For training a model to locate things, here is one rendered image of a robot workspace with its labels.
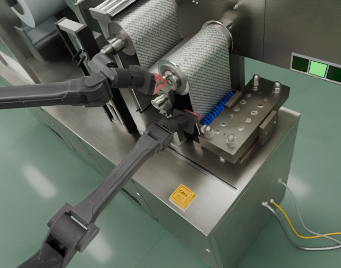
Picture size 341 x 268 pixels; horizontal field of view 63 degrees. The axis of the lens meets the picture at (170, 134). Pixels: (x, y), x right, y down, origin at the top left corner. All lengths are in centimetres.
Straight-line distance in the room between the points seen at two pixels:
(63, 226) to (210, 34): 77
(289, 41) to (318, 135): 144
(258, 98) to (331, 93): 162
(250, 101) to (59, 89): 72
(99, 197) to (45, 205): 182
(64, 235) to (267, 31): 90
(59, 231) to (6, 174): 234
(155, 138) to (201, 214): 34
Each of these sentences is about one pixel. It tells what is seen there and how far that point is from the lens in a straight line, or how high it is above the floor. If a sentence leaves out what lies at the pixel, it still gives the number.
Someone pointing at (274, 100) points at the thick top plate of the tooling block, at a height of 103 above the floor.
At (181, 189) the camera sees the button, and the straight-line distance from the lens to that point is 107.
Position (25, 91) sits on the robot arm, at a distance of 86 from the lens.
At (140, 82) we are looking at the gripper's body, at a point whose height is 135.
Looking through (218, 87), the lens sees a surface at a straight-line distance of 113.
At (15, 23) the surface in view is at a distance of 171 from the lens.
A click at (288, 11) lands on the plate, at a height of 136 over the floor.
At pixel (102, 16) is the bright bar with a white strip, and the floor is 144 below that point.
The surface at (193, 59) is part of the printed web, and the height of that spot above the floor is 130.
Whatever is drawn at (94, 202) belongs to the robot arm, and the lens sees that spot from 76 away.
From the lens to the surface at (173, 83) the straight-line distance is 96.
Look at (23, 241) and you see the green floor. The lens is 253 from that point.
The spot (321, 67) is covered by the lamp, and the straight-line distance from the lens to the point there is 107.
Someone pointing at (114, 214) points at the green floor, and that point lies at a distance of 222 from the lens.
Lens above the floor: 185
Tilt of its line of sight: 49 degrees down
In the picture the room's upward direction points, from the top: 19 degrees counter-clockwise
